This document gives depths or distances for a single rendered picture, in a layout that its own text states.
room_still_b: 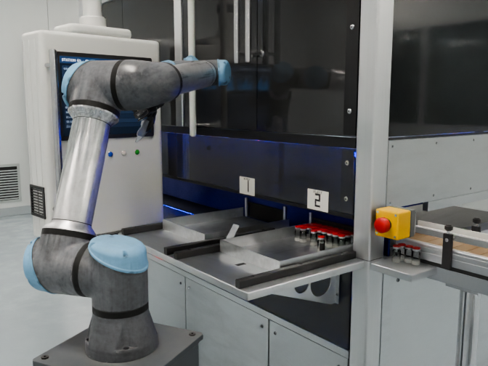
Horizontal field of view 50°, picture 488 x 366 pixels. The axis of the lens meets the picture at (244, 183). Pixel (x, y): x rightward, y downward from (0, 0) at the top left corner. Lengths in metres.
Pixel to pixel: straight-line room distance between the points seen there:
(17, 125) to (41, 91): 4.70
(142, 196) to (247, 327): 0.67
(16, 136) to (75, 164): 5.45
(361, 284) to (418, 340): 0.34
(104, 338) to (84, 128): 0.45
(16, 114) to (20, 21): 1.06
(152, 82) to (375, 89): 0.57
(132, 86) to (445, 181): 0.98
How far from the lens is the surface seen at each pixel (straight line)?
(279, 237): 1.64
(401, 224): 1.37
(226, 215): 1.92
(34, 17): 6.77
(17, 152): 6.65
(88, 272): 1.10
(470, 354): 1.54
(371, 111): 1.40
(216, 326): 2.11
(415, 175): 1.56
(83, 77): 1.25
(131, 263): 1.07
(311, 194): 1.56
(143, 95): 1.20
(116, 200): 2.09
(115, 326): 1.11
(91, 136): 1.21
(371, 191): 1.41
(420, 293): 1.69
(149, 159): 2.15
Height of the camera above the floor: 1.30
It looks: 9 degrees down
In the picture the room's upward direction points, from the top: straight up
